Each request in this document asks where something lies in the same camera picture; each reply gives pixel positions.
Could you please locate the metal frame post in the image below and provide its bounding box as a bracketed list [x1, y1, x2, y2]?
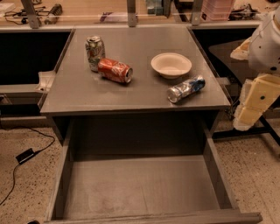
[21, 0, 41, 29]
[191, 0, 203, 26]
[127, 0, 137, 27]

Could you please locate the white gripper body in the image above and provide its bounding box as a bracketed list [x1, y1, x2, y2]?
[256, 73, 280, 88]

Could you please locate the blue silver crushed can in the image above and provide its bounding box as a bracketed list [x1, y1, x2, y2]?
[167, 76, 206, 103]

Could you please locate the white bowl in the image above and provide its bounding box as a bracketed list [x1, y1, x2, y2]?
[150, 52, 193, 79]

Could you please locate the metal frame post right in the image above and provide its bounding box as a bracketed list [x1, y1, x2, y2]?
[191, 0, 203, 26]

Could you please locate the metal frame post middle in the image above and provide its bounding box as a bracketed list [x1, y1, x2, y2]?
[127, 0, 137, 27]

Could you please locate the green white soda can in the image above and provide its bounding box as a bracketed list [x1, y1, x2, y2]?
[85, 36, 105, 73]

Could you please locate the metal frame post left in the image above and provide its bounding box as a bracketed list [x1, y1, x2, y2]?
[21, 0, 41, 29]

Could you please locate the red coke can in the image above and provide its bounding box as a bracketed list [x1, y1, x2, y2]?
[98, 58, 133, 83]

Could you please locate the open grey top drawer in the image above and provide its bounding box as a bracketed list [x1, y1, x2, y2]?
[45, 117, 262, 224]

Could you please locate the grey cabinet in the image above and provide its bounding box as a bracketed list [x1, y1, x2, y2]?
[41, 24, 229, 139]

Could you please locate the pink plastic bin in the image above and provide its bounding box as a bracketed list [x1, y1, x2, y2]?
[201, 0, 235, 21]

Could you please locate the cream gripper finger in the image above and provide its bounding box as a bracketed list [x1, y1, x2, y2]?
[230, 38, 251, 60]
[233, 77, 280, 131]

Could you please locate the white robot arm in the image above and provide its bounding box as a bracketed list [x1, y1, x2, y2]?
[230, 6, 280, 131]

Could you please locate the black power adapter with cable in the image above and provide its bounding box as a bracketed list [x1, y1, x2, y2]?
[0, 128, 55, 205]

